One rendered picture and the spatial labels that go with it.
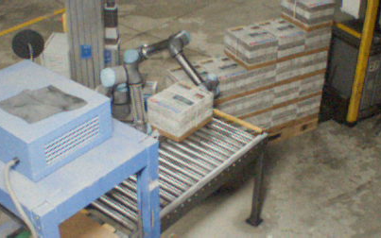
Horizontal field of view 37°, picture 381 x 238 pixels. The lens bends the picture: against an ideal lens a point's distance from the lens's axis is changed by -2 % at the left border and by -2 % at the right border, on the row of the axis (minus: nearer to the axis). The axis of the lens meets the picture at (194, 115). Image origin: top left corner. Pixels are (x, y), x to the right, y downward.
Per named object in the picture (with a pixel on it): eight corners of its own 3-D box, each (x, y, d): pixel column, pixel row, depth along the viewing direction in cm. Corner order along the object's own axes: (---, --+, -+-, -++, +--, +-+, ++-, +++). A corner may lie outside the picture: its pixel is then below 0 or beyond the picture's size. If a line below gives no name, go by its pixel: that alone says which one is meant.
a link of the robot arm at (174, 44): (167, 39, 417) (208, 93, 422) (176, 33, 426) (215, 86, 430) (158, 46, 425) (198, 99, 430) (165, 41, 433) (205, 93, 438)
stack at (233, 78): (164, 150, 518) (164, 68, 474) (268, 117, 570) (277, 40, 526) (186, 174, 490) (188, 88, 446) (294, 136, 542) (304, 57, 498)
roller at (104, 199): (93, 192, 352) (93, 185, 349) (150, 226, 327) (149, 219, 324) (87, 195, 348) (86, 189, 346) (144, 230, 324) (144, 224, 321)
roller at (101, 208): (85, 196, 347) (84, 191, 345) (142, 232, 323) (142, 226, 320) (79, 201, 344) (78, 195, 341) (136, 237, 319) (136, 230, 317)
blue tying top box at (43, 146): (31, 93, 293) (26, 58, 282) (113, 136, 262) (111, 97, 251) (-45, 129, 263) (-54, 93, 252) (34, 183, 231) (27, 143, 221)
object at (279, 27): (253, 24, 499) (253, 23, 498) (279, 18, 512) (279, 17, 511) (281, 40, 472) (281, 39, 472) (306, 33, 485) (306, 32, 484)
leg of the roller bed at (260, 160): (252, 217, 446) (260, 145, 410) (259, 220, 443) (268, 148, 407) (249, 221, 442) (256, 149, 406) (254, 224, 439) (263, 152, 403)
